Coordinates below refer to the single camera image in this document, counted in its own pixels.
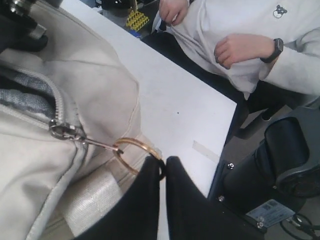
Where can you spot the strip of clear tape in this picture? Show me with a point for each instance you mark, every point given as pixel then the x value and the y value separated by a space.
pixel 205 152

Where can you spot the person right hand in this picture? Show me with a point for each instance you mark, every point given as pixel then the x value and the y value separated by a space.
pixel 173 12

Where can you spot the black smartwatch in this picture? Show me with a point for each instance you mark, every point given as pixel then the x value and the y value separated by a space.
pixel 278 49

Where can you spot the cream fabric duffel bag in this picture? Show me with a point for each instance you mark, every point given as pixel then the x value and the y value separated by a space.
pixel 75 87

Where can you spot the person left hand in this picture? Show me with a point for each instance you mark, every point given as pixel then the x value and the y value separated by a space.
pixel 236 48

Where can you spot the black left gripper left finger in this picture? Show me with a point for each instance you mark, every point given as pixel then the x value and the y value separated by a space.
pixel 136 215

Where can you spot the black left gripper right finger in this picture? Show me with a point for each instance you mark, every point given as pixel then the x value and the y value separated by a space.
pixel 191 216

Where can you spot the person in white hoodie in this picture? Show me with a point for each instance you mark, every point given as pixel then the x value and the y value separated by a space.
pixel 191 45

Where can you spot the yellow plastic rack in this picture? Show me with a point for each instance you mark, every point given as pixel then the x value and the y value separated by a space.
pixel 136 20

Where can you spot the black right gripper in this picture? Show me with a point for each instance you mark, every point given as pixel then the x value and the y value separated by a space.
pixel 18 30

